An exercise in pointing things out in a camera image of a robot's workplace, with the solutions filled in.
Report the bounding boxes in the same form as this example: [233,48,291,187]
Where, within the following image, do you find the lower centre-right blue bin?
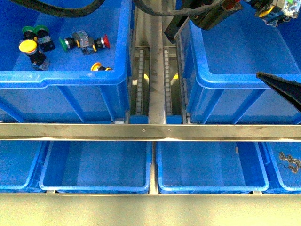
[156,142,269,194]

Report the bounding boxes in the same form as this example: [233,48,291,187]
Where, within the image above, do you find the steel centre divider rail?
[149,16,166,124]

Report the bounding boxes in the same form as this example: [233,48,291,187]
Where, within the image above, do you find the small dark metal parts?
[279,152,301,174]

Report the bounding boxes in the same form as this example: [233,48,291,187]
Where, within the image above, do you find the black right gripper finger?
[164,16,189,44]

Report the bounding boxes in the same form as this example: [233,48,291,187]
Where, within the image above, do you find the steel front cross rail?
[0,123,301,142]

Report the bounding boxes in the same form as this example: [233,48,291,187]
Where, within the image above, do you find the lower far-right blue bin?
[258,142,301,194]

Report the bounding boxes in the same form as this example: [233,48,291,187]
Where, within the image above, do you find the green push button far left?
[22,26,37,42]

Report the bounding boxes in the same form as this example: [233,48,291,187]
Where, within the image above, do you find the red push button lying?
[95,34,111,50]

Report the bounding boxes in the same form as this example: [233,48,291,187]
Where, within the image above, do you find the large blue bin with buttons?
[0,0,132,123]

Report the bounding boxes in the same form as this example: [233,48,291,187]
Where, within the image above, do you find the large blue empty bin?
[183,13,301,124]

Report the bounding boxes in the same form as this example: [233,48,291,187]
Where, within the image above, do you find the red mushroom push button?
[244,0,301,27]

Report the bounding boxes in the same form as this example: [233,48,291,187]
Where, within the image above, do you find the lower centre-left blue bin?
[40,141,152,194]

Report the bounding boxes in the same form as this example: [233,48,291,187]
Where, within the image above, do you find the lower far-left blue bin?
[0,141,50,193]

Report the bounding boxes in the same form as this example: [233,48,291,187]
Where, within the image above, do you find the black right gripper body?
[181,0,243,30]

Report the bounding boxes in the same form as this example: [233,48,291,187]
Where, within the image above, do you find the yellow push button at rim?
[90,62,112,71]

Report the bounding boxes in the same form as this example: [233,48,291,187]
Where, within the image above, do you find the green push button centre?
[59,30,97,55]

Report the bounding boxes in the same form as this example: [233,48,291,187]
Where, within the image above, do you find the yellow mushroom push button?
[19,40,50,71]

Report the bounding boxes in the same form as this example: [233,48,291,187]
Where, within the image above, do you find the left roller track strip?
[135,49,144,115]

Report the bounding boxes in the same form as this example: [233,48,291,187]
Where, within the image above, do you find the black cable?
[9,0,224,17]

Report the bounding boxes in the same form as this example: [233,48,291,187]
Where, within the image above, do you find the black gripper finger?
[256,72,301,106]

